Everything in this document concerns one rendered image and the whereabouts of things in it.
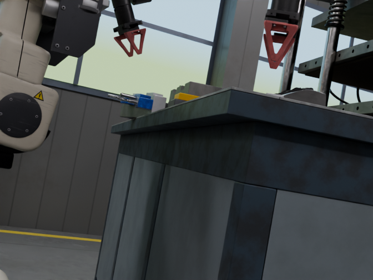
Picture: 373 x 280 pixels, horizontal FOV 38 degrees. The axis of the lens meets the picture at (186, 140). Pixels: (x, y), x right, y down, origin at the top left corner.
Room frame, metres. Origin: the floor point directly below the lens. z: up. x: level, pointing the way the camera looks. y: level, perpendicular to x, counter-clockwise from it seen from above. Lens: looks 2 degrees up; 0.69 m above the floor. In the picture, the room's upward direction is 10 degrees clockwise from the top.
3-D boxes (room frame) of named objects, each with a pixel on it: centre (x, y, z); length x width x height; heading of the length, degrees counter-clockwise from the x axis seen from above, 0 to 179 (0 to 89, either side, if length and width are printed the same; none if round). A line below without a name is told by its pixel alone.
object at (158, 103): (1.52, 0.14, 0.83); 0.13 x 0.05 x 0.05; 104
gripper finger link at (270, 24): (1.09, -0.15, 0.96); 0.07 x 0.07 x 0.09; 82
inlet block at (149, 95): (1.69, 0.17, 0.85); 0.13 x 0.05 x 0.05; 119
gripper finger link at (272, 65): (1.14, -0.15, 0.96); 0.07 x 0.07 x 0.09; 82
